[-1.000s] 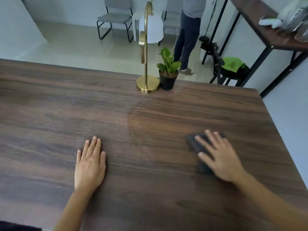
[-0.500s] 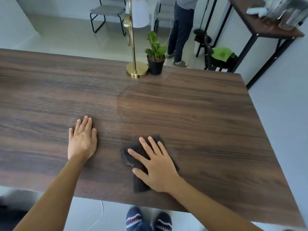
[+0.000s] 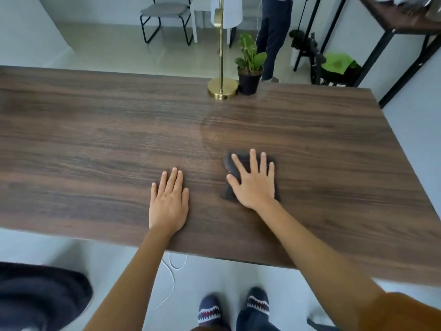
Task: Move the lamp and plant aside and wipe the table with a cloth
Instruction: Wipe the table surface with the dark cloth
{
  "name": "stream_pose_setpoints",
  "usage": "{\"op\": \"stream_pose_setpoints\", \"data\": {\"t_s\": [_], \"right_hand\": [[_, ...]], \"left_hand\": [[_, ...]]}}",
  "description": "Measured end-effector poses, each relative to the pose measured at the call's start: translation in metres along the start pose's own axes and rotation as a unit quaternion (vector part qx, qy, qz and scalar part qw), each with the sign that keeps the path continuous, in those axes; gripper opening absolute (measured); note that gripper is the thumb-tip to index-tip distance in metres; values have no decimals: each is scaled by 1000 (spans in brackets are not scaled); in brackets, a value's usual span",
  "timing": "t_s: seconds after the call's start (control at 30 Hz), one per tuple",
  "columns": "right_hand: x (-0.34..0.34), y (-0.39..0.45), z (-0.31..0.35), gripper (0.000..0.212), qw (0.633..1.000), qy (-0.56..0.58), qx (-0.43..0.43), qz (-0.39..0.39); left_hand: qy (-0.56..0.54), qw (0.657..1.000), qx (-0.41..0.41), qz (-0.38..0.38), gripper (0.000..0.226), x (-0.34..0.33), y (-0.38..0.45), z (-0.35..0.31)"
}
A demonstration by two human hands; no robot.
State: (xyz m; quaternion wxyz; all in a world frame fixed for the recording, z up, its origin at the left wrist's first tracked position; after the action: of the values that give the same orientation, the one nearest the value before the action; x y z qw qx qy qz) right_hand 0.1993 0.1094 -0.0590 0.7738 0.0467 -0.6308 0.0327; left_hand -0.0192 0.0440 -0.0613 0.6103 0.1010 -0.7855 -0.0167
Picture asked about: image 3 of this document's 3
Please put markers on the person's right forearm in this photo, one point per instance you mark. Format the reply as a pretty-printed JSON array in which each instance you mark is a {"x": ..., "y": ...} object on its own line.
[{"x": 317, "y": 261}]

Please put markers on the dark grey cleaning cloth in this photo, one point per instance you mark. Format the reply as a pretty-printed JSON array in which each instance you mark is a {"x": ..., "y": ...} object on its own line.
[{"x": 229, "y": 193}]

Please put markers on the black folding frame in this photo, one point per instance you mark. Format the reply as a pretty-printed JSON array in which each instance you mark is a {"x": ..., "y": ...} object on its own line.
[{"x": 320, "y": 325}]

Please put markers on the grey chair black frame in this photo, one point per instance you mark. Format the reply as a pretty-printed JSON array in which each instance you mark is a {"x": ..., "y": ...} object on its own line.
[
  {"x": 165, "y": 9},
  {"x": 251, "y": 6}
]

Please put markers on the black stool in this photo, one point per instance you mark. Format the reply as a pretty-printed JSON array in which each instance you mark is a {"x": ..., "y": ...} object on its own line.
[{"x": 315, "y": 58}]

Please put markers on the person's legs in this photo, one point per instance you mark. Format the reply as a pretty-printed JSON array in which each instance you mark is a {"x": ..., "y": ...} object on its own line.
[{"x": 251, "y": 324}]

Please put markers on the person's right hand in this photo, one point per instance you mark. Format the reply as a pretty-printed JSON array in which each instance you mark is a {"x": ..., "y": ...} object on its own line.
[{"x": 256, "y": 189}]

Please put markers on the person's right shark slipper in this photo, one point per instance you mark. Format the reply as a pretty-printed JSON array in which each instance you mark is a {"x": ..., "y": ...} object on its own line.
[{"x": 257, "y": 301}]

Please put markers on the person's left hand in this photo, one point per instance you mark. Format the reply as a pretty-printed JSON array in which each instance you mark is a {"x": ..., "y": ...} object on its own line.
[{"x": 169, "y": 210}]

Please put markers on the person's left forearm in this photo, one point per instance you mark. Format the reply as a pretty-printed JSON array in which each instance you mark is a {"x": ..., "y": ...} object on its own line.
[{"x": 131, "y": 289}]

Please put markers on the person's orange sleeve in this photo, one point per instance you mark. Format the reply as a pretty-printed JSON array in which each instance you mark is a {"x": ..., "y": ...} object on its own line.
[{"x": 406, "y": 313}]

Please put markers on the gold lamp white shade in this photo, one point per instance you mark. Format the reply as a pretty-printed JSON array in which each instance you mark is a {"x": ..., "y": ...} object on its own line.
[{"x": 222, "y": 89}]

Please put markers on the person's shark slipper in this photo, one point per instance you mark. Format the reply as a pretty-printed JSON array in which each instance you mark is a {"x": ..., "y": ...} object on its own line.
[
  {"x": 209, "y": 311},
  {"x": 257, "y": 301}
]

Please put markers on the white side table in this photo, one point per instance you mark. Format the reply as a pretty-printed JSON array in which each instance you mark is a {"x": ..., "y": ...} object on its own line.
[{"x": 200, "y": 1}]

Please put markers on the small plant black pot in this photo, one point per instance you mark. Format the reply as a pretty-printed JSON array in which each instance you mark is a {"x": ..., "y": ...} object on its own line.
[{"x": 248, "y": 84}]

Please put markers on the person's left shark slipper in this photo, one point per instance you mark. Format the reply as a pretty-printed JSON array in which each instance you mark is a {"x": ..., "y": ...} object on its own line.
[{"x": 209, "y": 311}]

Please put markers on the wooden console table black legs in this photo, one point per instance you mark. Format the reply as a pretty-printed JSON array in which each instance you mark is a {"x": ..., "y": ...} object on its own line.
[{"x": 396, "y": 20}]

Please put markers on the green cloth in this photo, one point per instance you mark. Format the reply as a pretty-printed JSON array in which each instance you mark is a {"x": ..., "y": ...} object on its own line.
[{"x": 339, "y": 63}]

